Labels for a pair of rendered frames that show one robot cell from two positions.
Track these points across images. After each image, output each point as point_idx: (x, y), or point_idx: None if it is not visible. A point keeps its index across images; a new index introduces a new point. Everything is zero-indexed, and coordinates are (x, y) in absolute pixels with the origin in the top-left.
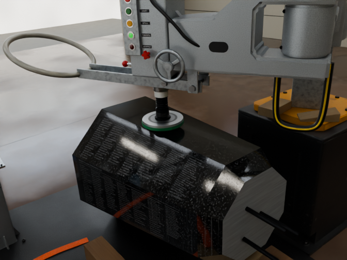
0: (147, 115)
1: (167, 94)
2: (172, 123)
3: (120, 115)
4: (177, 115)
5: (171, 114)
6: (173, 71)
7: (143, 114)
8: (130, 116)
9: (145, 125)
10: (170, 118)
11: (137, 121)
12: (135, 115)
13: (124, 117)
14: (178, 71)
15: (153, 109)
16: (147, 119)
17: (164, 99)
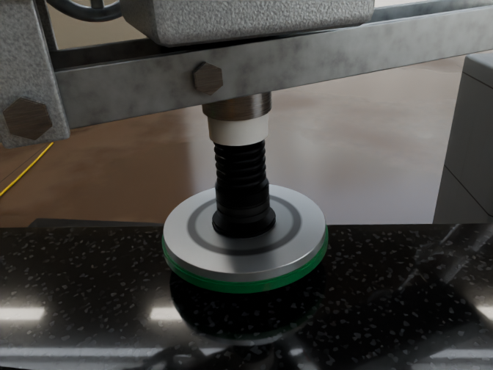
0: (302, 205)
1: (208, 129)
2: (178, 216)
3: (461, 229)
4: (213, 255)
5: (241, 249)
6: (123, 4)
7: (422, 274)
8: (433, 244)
9: None
10: (213, 227)
11: (365, 236)
12: (436, 255)
13: (430, 228)
14: (136, 26)
15: (469, 332)
16: (270, 193)
17: (215, 145)
